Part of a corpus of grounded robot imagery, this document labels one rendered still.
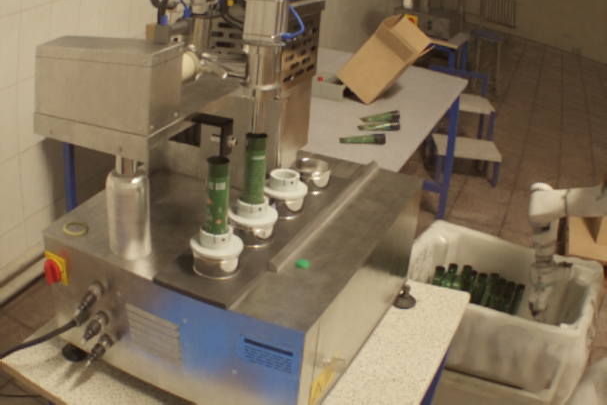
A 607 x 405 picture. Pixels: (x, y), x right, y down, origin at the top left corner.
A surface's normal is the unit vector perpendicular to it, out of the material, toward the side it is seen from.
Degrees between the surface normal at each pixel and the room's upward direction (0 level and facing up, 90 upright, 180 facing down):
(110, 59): 90
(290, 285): 0
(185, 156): 90
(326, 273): 0
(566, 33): 90
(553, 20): 90
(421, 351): 0
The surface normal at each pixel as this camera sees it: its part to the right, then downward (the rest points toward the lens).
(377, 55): -0.39, 0.33
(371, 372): 0.07, -0.91
